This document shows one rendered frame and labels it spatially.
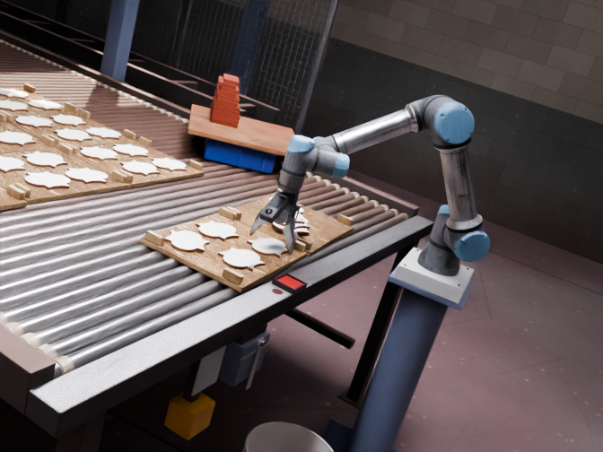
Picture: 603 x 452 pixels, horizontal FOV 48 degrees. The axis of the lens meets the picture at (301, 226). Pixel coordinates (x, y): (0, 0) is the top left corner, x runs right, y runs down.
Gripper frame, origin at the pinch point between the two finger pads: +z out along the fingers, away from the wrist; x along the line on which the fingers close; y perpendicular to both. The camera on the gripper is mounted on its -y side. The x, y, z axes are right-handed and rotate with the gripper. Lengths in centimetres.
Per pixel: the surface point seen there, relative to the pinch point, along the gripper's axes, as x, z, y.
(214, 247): 9.6, 1.3, -16.8
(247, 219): 16.7, 0.4, 14.7
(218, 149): 62, -5, 63
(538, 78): -1, -67, 508
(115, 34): 172, -27, 119
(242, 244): 6.2, 1.0, -5.7
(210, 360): -15, 14, -51
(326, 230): -4.5, -0.2, 35.5
